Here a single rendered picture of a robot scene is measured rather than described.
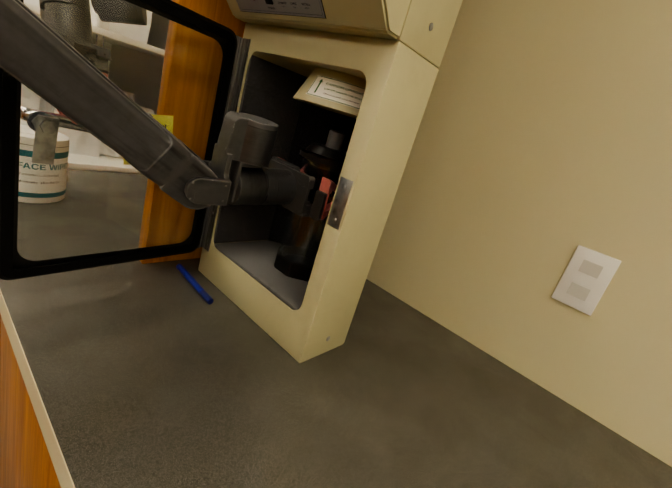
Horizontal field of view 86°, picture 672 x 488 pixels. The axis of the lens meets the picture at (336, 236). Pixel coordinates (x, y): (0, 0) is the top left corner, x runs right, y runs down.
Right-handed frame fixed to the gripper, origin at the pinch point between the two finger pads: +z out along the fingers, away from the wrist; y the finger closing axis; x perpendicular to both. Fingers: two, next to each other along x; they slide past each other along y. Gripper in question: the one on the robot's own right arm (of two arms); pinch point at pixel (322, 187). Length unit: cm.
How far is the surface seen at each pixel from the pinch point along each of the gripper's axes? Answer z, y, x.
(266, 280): -10.2, -1.8, 16.4
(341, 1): -14.5, -8.5, -25.3
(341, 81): -6.5, -4.2, -17.6
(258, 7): -13.8, 8.6, -24.4
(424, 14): -6.5, -14.8, -27.0
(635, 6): 34, -28, -43
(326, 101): -8.3, -3.9, -14.4
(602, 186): 33, -36, -13
